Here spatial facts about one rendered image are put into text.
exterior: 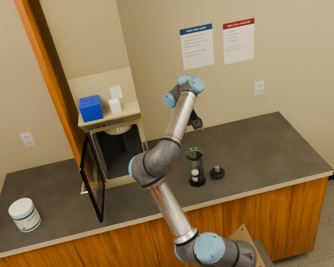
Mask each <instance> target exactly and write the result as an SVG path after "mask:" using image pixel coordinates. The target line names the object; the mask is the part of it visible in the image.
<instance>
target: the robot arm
mask: <svg viewBox="0 0 334 267"><path fill-rule="evenodd" d="M204 88H205V85H204V82H203V80H202V79H201V78H199V77H194V78H191V77H190V76H186V75H183V76H180V77H178V78H177V85H176V86H175V87H174V88H173V89H172V90H171V91H169V92H168V93H166V95H165V96H164V97H163V103H164V105H165V106H166V107H167V108H169V109H173V108H174V111H173V113H172V116H171V119H170V121H169V124H168V126H167V128H166V131H165V133H164V136H163V137H162V138H160V140H159V142H158V144H157V145H156V146H155V147H154V148H153V149H151V150H148V151H146V152H143V153H140V154H138V155H136V156H134V157H133V158H132V159H131V161H130V162H129V166H128V170H129V175H130V177H131V178H132V179H133V180H134V181H137V182H139V183H140V184H141V186H142V187H143V189H147V190H148V191H149V193H150V194H151V196H152V198H153V200H154V201H155V203H156V205H157V207H158V208H159V210H160V212H161V214H162V215H163V217H164V219H165V221H166V222H167V224H168V226H169V227H170V229H171V231H172V233H173V234H174V240H173V241H174V247H175V249H174V252H175V254H176V256H177V258H178V259H179V260H180V261H181V262H184V263H187V264H205V265H214V266H218V267H255V266H256V262H257V255H256V251H255V249H254V247H253V246H252V245H251V244H250V243H248V242H246V241H232V240H229V239H227V238H224V237H222V236H219V235H217V234H215V233H209V232H205V233H202V234H200V233H199V231H198V230H197V228H196V227H192V226H191V224H190V222H189V221H188V219H187V217H186V215H185V214H184V212H183V210H182V209H181V207H180V205H179V203H178V202H177V200H176V198H175V196H174V194H173V193H172V191H171V189H170V187H169V186H168V184H167V182H166V180H165V179H166V173H167V172H168V171H169V170H170V169H171V168H172V166H173V165H174V164H175V162H176V160H177V158H178V156H179V153H180V150H181V144H180V143H181V140H182V139H183V136H184V133H185V132H186V130H187V128H186V126H190V125H192V127H193V128H194V130H196V129H199V128H201V130H202V131H204V125H203V122H202V120H201V118H200V117H198V116H197V114H196V112H195V111H194V109H193V107H194V104H195V101H196V98H197V95H198V94H199V93H201V92H202V91H203V90H204Z"/></svg>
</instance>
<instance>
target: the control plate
mask: <svg viewBox="0 0 334 267"><path fill-rule="evenodd" d="M114 121H115V122H114ZM114 121H109V122H105V123H100V124H95V125H92V126H88V127H87V128H88V129H89V130H91V129H92V128H93V129H96V128H97V127H99V128H101V127H103V125H106V126H109V124H110V125H113V123H114V124H118V123H123V122H124V121H123V119H119V120H114Z"/></svg>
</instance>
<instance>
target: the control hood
mask: <svg viewBox="0 0 334 267"><path fill-rule="evenodd" d="M120 106H121V110H122V112H119V113H116V114H112V112H111V109H110V107H109V108H104V109H103V119H99V120H94V121H90V122H85V123H84V121H83V118H82V115H81V113H80V114H79V115H78V126H79V127H80V128H81V129H82V130H83V131H88V130H89V129H88V128H87V127H88V126H92V125H95V124H100V123H105V122H109V121H114V120H119V119H123V121H124V122H128V121H133V120H137V119H141V114H140V109H139V105H138V102H137V101H136V102H131V103H126V104H122V105H120Z"/></svg>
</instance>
